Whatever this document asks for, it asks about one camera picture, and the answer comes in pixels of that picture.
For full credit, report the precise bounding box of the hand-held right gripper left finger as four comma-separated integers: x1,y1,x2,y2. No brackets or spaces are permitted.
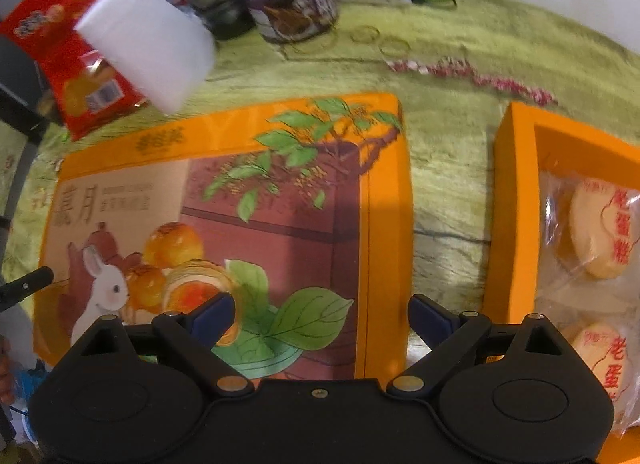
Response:
80,292,253,397

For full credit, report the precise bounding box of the orange illustrated box lid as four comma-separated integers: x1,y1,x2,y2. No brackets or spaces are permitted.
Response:
32,93,413,381

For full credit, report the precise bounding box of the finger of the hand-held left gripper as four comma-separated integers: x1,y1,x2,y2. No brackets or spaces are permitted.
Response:
0,266,55,307

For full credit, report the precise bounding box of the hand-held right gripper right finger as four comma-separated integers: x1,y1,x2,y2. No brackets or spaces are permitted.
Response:
389,295,563,397

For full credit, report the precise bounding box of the red snack bag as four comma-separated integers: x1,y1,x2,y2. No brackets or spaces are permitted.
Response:
0,0,148,142

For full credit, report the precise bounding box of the white paper cup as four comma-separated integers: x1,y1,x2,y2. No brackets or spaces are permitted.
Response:
74,0,217,115

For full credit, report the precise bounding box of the large rubber band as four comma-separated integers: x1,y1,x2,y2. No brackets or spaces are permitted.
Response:
285,31,336,55

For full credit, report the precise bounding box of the round cake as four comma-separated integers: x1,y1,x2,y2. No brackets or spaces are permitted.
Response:
542,169,640,297
547,311,640,440

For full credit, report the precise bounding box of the small dark jar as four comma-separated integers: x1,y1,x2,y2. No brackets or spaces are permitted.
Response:
192,0,256,41

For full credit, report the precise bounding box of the orange gift box base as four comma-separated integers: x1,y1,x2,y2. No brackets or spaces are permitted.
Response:
482,101,640,464

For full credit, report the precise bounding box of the small rubber band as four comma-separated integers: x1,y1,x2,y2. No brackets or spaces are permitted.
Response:
379,38,412,57

